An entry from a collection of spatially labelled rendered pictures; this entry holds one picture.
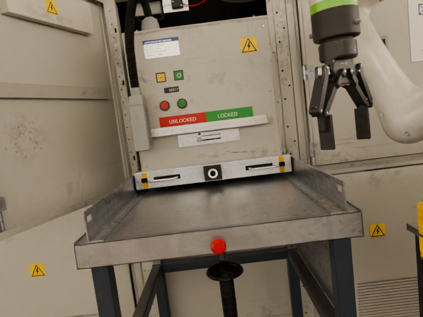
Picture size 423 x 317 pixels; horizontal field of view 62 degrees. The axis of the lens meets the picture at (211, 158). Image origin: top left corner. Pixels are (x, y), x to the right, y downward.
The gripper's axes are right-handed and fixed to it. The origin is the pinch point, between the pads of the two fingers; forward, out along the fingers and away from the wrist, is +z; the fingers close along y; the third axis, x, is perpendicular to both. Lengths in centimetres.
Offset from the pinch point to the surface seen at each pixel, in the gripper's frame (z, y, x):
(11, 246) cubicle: 32, 53, -121
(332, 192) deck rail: 12.5, -1.2, -5.6
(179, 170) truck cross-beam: 8, 6, -61
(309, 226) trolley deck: 17.2, 9.6, -4.6
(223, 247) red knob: 17.4, 27.2, -12.5
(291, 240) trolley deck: 19.7, 13.0, -7.1
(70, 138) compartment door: -8, 34, -79
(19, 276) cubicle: 45, 53, -121
